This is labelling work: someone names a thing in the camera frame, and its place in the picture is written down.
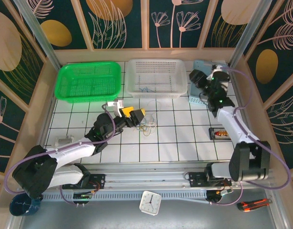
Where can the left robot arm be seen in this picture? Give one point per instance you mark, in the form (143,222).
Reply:
(72,149)

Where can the light blue plastic basket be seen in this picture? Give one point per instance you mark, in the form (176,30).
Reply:
(201,64)

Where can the white plastic mesh basket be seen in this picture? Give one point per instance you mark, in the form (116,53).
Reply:
(165,71)

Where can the black patterned packet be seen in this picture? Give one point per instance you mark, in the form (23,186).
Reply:
(219,133)

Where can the small white plastic box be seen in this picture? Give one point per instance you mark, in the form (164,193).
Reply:
(63,140)

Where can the green plastic mesh basket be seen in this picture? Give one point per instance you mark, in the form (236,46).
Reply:
(89,81)

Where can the white square alarm clock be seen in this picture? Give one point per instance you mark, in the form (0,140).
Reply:
(149,202)

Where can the dark blue mug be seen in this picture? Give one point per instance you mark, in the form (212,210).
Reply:
(20,206)

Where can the orange black utility knife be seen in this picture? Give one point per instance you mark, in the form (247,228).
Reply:
(251,205)

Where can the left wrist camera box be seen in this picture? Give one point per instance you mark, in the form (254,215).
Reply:
(117,106)

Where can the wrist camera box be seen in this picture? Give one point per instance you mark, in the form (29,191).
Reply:
(117,106)
(216,69)

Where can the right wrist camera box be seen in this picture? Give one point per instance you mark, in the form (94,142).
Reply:
(216,69)

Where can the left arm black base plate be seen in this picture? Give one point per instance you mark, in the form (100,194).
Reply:
(98,181)

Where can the aluminium mounting rail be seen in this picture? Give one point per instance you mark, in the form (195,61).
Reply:
(141,176)

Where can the aluminium frame post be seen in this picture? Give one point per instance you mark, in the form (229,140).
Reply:
(39,35)
(245,35)

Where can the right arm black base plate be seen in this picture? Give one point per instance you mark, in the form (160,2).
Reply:
(196,179)

